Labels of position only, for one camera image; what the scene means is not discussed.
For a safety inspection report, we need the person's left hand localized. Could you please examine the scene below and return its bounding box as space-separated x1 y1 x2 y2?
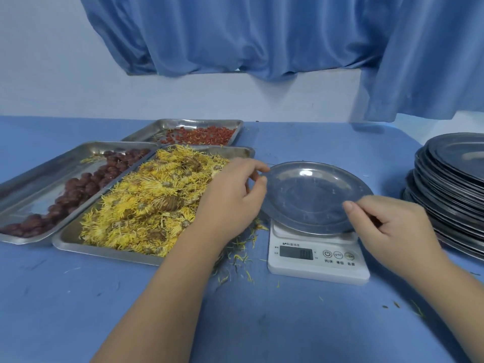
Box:
191 157 271 245

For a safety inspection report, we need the person's right hand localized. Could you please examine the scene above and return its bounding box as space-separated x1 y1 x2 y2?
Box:
342 195 451 278

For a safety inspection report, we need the stack of steel plates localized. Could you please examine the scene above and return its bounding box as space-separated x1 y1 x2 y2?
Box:
400 133 484 261

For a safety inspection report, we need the pile of yellow chrysanthemums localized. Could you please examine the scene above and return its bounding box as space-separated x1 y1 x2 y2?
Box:
79 144 267 258

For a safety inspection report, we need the round steel plate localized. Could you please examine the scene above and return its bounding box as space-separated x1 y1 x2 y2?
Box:
261 161 374 237

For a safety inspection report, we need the white digital kitchen scale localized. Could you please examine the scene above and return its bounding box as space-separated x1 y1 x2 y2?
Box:
267 219 371 286

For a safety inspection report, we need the person's left forearm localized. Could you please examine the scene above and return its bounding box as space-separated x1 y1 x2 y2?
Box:
90 226 231 363

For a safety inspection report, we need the rectangular steel tray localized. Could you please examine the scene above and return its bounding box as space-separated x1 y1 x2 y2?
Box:
120 118 245 147
0 141 159 246
52 144 256 267

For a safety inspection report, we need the wide blue curtain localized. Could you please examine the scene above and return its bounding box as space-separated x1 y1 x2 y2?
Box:
78 0 401 82

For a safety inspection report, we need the narrow blue curtain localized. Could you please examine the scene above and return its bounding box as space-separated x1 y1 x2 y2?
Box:
359 0 484 123

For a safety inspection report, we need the blue tablecloth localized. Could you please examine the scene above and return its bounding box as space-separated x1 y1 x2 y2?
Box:
0 115 484 363

